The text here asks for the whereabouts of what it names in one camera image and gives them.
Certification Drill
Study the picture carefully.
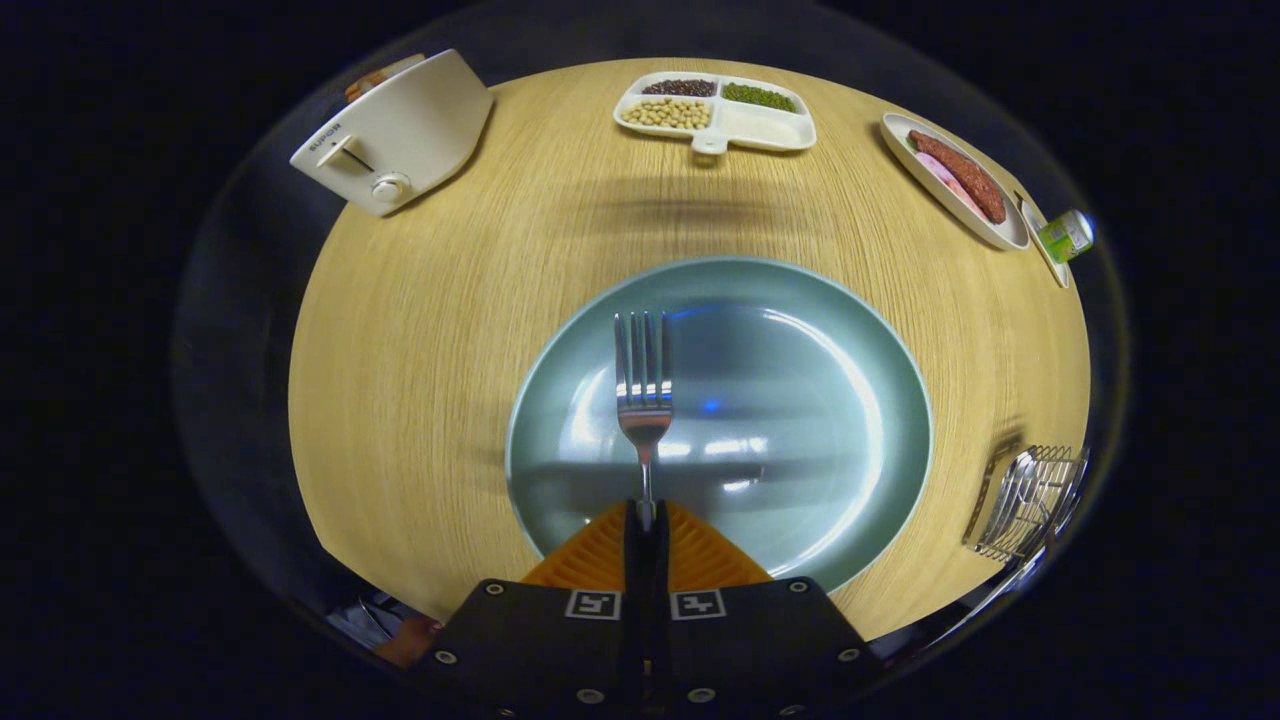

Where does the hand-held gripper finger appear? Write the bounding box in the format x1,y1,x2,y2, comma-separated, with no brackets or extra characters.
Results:
648,500,886,720
425,500,651,720

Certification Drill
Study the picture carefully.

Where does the wooden-handled metal fork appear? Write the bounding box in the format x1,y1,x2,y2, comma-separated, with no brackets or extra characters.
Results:
613,311,675,531

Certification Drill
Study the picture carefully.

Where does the large pale green plate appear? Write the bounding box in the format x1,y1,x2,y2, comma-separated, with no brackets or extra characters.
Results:
505,256,934,595

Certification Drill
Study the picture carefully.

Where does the person's clothing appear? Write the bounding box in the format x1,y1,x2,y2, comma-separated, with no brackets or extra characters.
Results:
325,595,411,651

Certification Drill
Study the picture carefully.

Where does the white divided tray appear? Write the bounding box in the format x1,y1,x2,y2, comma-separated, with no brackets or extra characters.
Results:
613,71,818,156

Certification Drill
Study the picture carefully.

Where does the yellow soybeans pile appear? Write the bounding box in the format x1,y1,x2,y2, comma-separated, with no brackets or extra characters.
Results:
620,96,713,131

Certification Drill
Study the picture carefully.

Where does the cream plate with meat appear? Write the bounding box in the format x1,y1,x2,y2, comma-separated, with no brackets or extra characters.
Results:
880,111,1031,252

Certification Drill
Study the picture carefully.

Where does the green mung beans pile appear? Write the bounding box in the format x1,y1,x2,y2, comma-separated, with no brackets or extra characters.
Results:
722,82,799,114

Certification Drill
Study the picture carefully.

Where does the pink ham slice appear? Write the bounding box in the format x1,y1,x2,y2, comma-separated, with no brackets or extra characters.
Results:
915,150,986,219

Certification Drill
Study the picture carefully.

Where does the brown steak piece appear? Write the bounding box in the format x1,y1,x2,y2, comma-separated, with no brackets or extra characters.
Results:
908,130,1007,225

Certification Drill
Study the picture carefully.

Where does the white toaster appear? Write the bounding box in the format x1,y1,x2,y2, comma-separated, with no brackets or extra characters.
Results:
290,48,495,218

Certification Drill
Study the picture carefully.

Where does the small white dish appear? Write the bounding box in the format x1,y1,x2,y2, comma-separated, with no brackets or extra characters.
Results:
1015,192,1071,290

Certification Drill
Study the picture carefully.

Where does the small green bottle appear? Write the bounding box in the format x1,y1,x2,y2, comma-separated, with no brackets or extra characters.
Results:
1036,209,1095,265

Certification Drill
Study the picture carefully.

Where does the toast bread slice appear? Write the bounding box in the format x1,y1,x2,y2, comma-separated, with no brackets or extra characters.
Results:
345,53,426,103

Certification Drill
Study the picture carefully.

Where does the metal wire rack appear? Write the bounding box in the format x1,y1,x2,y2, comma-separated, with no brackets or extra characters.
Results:
962,444,1091,564

